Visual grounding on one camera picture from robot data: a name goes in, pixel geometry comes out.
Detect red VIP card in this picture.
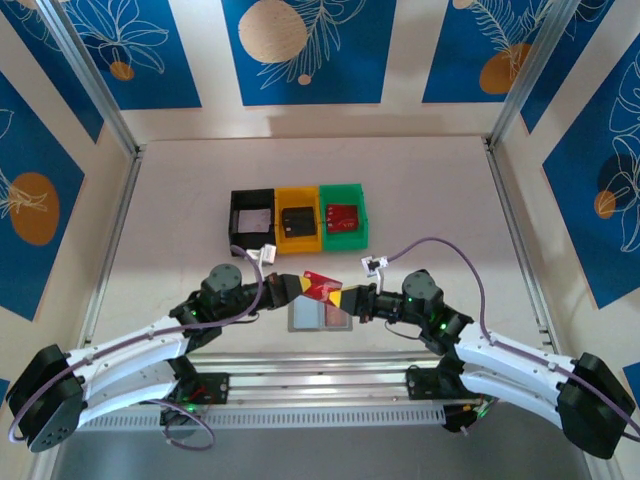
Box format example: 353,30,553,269
301,269,345,305

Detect grey clear card holder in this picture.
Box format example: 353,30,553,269
288,294,355,334

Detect black card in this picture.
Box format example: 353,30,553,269
281,205,320,237

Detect white card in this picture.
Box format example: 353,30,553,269
237,209,273,235

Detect yellow plastic bin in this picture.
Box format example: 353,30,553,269
273,185,324,255

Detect black plastic bin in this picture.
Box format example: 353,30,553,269
229,188,278,258

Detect green plastic bin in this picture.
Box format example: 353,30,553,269
318,182,371,251

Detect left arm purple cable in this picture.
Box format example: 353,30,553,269
8,247,266,450

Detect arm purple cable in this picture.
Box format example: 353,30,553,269
8,247,266,450
387,237,640,442

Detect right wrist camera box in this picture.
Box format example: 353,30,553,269
359,254,390,297

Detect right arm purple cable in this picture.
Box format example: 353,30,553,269
387,237,640,442

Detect aluminium mounting rail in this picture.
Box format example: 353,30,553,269
42,352,594,414

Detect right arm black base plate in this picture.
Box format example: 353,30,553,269
404,367,499,402

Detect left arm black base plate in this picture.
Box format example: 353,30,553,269
169,372,231,406

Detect aluminium table side rail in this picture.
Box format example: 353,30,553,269
483,139,561,359
74,147,146,371

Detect white slotted cable duct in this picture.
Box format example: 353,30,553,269
62,407,446,431

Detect aluminium frame post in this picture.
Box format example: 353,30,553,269
487,0,584,151
37,0,142,157

